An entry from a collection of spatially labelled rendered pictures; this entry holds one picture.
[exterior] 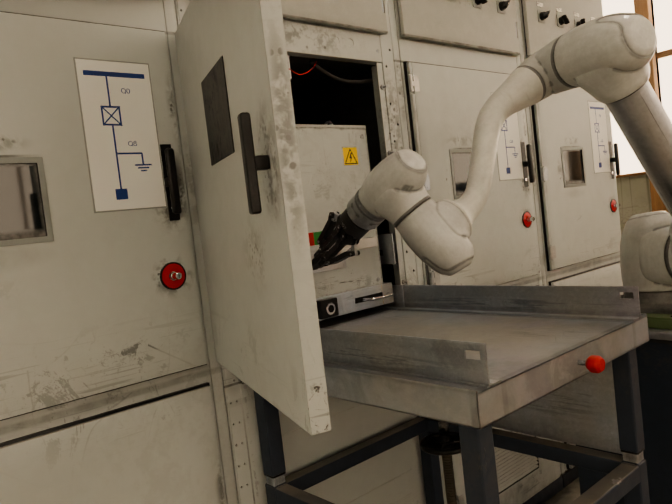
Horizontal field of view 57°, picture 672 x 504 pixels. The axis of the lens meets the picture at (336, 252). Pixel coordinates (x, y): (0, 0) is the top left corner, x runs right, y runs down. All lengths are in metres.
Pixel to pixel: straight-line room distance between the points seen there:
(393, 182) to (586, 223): 1.54
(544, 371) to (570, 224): 1.54
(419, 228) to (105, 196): 0.64
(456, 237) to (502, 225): 0.91
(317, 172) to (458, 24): 0.77
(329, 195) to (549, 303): 0.64
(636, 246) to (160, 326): 1.27
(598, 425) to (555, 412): 0.11
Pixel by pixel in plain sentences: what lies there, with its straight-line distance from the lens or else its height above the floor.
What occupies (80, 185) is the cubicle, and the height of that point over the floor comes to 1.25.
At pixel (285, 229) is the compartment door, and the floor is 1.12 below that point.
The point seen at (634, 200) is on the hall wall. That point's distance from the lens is 9.81.
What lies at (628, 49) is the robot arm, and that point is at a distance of 1.49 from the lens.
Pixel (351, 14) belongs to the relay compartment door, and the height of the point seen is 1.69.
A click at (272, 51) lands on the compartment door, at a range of 0.86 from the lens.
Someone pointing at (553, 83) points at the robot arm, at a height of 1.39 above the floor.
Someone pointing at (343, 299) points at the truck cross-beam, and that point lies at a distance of 1.71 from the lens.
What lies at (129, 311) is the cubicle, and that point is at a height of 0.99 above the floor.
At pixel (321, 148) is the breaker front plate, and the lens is 1.71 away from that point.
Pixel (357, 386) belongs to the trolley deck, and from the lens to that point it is 1.15.
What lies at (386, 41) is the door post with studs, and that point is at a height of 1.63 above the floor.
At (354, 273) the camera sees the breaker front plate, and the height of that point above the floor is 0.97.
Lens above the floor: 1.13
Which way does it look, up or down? 3 degrees down
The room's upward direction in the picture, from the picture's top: 7 degrees counter-clockwise
